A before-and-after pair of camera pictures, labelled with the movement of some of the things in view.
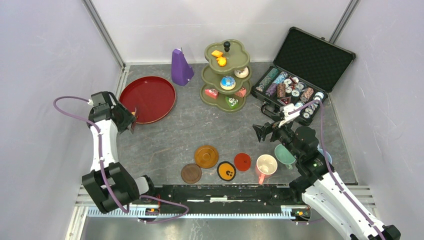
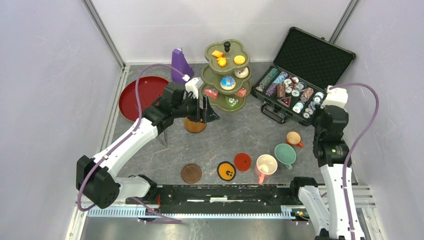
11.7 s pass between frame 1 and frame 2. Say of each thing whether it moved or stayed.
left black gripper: moved
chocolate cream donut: stayed
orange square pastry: stayed
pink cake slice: stayed
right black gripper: moved
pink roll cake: stayed
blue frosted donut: stayed
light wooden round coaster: moved
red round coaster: stayed
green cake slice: stayed
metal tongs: moved
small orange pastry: stayed
